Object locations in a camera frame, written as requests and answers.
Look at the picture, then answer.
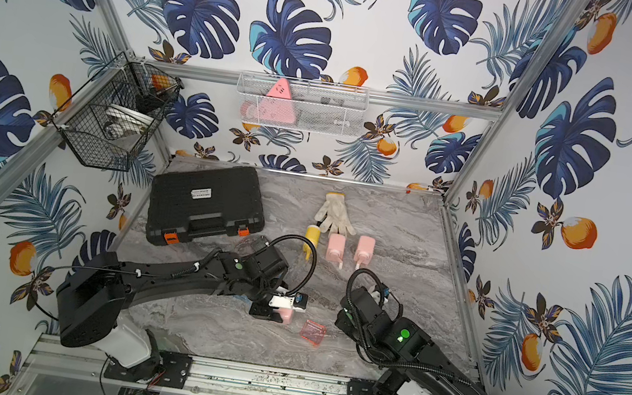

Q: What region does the yellow pencil sharpener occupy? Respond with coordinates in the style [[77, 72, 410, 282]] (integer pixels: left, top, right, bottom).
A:
[[302, 225, 321, 261]]

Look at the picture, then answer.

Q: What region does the pink pencil sharpener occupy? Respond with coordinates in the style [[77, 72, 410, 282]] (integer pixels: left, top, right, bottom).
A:
[[354, 236, 376, 269], [325, 233, 346, 269], [277, 308, 295, 325]]

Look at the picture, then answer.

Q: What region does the pink clear sharpener tray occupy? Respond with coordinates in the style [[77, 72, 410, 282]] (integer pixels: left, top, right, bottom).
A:
[[300, 320, 327, 347]]

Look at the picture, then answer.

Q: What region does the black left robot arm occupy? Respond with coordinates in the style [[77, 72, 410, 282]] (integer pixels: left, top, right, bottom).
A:
[[56, 234, 318, 349]]

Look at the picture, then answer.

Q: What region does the grey clear sharpener tray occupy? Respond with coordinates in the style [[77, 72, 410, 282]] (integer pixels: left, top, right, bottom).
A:
[[244, 235, 269, 253]]

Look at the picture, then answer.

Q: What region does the white knit work glove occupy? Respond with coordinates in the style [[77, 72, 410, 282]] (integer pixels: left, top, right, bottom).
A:
[[314, 192, 357, 237]]

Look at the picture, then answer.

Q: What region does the black plastic tool case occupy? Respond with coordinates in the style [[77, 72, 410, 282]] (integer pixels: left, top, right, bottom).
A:
[[145, 166, 266, 246]]

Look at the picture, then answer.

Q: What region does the pink triangular object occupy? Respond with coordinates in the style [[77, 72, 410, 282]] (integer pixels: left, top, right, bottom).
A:
[[255, 78, 297, 125]]

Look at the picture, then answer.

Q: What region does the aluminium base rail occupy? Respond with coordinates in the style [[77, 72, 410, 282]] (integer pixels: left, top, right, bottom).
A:
[[21, 329, 489, 395]]

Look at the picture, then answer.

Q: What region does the clear wall-mounted shelf bin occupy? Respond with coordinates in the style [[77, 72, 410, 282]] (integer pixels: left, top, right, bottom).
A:
[[236, 71, 370, 136]]

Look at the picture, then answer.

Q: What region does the black wire basket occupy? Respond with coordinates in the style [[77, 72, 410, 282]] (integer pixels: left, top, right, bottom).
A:
[[49, 53, 184, 172]]

